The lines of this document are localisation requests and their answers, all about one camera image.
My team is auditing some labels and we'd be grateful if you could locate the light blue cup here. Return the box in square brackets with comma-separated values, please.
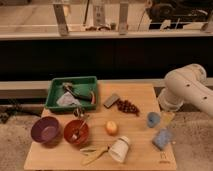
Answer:
[147, 112, 161, 128]

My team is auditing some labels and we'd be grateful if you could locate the red bowl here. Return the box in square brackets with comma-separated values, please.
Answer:
[64, 119, 89, 146]

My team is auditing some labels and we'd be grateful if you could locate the dark tool in tray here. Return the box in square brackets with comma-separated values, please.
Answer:
[62, 82, 92, 101]

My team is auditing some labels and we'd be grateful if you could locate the grey rectangular block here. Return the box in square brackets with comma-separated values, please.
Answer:
[103, 93, 120, 108]

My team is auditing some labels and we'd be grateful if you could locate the grey cloth in tray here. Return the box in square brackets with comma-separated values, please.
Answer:
[56, 92, 80, 106]

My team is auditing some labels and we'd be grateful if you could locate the orange carrot in tray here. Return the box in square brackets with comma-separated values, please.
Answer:
[90, 91, 96, 104]

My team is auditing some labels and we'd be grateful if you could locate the blue sponge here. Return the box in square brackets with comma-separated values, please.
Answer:
[152, 129, 172, 150]

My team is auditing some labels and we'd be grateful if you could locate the white paper cup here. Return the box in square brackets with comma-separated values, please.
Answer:
[109, 136, 131, 163]

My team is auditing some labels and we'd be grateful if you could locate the bunch of dark grapes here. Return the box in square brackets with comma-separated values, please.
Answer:
[116, 100, 140, 116]

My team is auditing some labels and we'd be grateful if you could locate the green plastic tray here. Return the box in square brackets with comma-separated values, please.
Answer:
[45, 76, 98, 112]

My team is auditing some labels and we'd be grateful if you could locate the wooden board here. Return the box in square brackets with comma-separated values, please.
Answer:
[24, 83, 177, 171]

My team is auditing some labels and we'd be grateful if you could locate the purple bowl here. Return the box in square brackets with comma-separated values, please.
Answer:
[31, 116, 61, 144]

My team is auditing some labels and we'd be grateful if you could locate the orange round fruit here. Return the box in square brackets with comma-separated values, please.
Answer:
[105, 121, 118, 136]

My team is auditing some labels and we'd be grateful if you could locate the small metal object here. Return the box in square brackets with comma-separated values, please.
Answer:
[73, 107, 89, 120]

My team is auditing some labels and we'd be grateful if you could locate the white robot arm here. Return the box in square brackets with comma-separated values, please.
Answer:
[158, 64, 213, 117]

